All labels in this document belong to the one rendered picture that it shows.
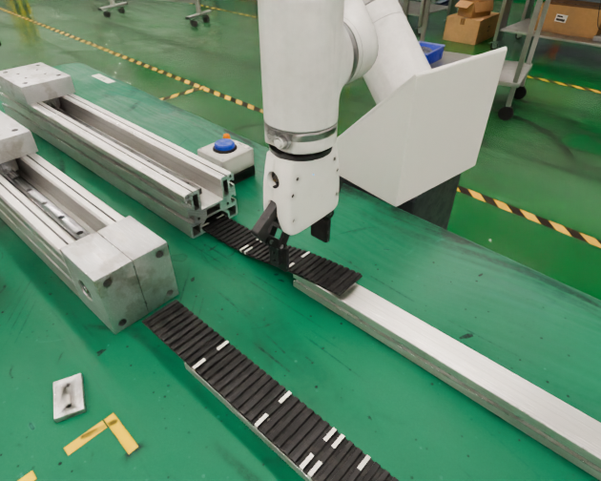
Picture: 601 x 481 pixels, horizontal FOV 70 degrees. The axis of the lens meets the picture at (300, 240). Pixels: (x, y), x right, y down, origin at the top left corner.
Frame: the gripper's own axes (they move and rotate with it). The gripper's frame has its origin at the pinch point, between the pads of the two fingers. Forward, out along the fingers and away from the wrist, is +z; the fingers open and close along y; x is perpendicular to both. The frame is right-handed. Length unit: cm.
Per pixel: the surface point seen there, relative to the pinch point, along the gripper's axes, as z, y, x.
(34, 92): -5, -3, 77
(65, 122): -2, -4, 61
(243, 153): 0.5, 14.4, 27.8
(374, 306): 3.3, 0.0, -12.8
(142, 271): -0.8, -18.2, 10.7
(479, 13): 56, 482, 173
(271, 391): 3.1, -17.7, -11.7
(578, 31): 57, 471, 70
